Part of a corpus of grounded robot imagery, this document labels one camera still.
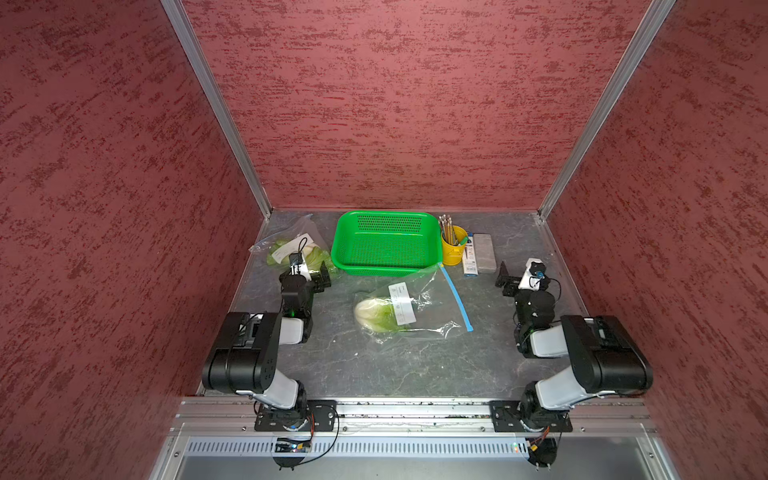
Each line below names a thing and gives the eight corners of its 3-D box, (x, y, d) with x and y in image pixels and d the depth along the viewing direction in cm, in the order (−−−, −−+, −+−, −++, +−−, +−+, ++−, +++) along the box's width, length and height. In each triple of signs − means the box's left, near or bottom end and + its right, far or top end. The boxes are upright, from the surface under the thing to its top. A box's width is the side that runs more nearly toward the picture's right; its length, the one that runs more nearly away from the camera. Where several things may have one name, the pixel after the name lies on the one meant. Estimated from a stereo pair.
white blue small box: (462, 276, 104) (464, 272, 102) (461, 236, 116) (462, 232, 114) (476, 277, 104) (477, 274, 102) (473, 237, 115) (474, 233, 114)
